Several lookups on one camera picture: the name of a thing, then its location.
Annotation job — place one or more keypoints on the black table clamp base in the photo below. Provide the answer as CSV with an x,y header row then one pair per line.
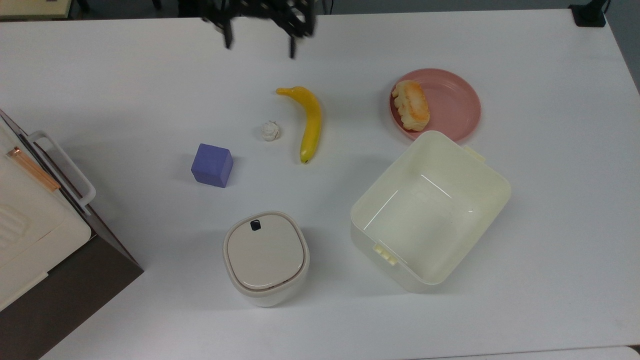
x,y
589,14

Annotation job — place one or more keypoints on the beige lidded trash can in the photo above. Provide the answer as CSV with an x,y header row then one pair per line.
x,y
265,257

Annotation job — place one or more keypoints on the cream plastic storage box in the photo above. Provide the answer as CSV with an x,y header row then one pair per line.
x,y
425,220

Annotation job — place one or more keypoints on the white garlic bulb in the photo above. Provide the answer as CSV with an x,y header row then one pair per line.
x,y
270,131

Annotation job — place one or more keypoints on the white oven appliance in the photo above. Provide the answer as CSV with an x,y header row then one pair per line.
x,y
65,305

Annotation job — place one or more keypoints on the orange glazed bread roll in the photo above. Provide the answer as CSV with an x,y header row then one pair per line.
x,y
412,106

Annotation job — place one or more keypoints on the beige side desk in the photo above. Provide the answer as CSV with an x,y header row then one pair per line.
x,y
30,7

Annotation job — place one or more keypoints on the purple cube block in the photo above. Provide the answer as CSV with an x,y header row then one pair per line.
x,y
212,165

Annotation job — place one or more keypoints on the yellow banana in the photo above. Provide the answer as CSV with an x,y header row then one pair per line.
x,y
312,122

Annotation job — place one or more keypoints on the pink round plate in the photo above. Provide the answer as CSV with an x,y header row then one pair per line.
x,y
452,102

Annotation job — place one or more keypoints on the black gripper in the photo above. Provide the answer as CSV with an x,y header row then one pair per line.
x,y
270,12

